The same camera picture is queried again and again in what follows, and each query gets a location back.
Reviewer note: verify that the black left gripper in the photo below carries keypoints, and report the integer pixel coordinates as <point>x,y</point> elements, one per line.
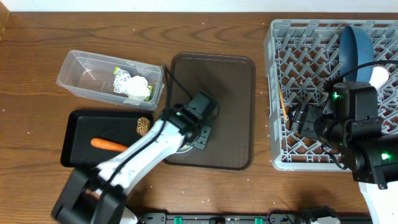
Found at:
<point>203,137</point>

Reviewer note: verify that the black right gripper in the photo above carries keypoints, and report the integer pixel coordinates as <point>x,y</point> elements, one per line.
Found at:
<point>305,122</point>

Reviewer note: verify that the light blue rice bowl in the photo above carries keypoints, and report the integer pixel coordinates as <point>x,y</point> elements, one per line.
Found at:
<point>184,148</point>

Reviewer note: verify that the brown mushroom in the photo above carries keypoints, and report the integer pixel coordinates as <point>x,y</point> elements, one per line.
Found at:
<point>143,126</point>

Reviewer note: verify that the pink cup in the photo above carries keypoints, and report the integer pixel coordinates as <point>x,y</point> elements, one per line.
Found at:
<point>379,77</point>

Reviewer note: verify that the dark blue bowl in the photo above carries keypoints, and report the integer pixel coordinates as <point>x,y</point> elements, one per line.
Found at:
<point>356,48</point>

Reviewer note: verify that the foil wrapper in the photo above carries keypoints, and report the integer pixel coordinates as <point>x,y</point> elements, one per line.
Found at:
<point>121,79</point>

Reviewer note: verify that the orange carrot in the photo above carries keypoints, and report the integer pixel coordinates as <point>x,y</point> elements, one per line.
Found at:
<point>107,145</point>

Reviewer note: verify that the yellow green snack packet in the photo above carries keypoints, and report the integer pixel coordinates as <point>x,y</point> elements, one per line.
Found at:
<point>150,87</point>

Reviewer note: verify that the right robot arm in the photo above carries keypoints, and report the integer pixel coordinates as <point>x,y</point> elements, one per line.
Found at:
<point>370,155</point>

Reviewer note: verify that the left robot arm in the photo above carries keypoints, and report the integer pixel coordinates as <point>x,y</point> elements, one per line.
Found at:
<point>98,195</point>

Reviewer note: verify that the grey plastic dishwasher rack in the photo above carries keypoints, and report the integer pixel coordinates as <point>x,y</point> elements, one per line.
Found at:
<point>302,54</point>

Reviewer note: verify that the wooden chopstick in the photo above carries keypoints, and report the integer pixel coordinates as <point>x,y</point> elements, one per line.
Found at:
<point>282,105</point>

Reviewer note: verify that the brown serving tray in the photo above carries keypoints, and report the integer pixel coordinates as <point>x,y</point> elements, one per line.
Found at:
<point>230,80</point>

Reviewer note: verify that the white crumpled tissue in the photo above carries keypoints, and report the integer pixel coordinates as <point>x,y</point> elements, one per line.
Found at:
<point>137,88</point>

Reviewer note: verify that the black tray bin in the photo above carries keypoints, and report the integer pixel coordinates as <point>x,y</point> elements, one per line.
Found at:
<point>84,125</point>

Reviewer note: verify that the clear plastic bin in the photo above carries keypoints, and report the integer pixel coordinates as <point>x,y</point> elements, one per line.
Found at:
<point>89,75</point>

